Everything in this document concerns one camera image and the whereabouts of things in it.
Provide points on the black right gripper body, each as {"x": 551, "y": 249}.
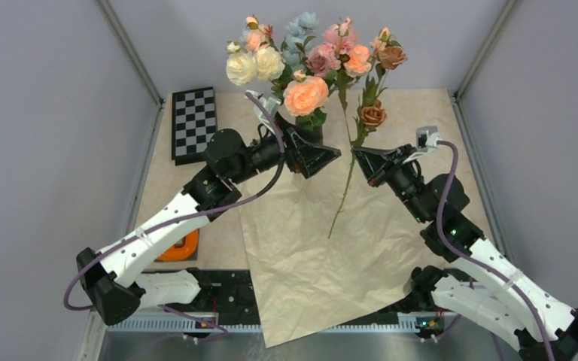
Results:
{"x": 396, "y": 165}

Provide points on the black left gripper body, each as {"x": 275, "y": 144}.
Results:
{"x": 295, "y": 158}

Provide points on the orange paper bouquet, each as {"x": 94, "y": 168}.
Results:
{"x": 333, "y": 230}

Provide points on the white rose stem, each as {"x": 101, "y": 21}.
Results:
{"x": 245, "y": 66}

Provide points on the small brown rose stem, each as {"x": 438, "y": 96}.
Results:
{"x": 370, "y": 114}

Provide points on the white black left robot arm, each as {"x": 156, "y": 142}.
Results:
{"x": 116, "y": 279}

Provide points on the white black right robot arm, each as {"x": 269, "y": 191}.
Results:
{"x": 480, "y": 284}

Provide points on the black cylindrical vase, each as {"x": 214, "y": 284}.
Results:
{"x": 309, "y": 131}

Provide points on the pink orange blue flowers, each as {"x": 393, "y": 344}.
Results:
{"x": 302, "y": 36}

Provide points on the black grey chessboard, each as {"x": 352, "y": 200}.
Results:
{"x": 194, "y": 123}

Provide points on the orange curved toy track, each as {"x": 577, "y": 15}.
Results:
{"x": 182, "y": 250}

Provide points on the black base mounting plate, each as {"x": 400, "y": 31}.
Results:
{"x": 227, "y": 299}

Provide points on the aluminium frame rail right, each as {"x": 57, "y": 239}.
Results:
{"x": 491, "y": 39}

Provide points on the aluminium frame rail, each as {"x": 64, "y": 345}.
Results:
{"x": 290, "y": 313}
{"x": 491, "y": 39}
{"x": 119, "y": 32}

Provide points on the aluminium frame rail left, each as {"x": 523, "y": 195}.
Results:
{"x": 119, "y": 32}

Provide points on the aluminium front frame rail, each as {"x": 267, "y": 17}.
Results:
{"x": 290, "y": 313}

